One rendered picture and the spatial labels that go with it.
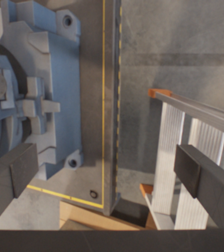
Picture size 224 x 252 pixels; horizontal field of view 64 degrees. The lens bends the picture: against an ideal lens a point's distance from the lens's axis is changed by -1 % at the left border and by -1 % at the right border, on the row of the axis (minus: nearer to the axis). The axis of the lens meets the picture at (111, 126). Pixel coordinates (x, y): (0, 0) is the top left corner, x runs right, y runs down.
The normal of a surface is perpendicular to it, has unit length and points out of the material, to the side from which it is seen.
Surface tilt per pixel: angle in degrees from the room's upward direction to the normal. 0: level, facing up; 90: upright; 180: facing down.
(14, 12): 90
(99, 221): 0
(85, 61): 0
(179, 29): 0
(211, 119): 66
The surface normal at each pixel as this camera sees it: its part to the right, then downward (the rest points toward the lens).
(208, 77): -0.35, 0.23
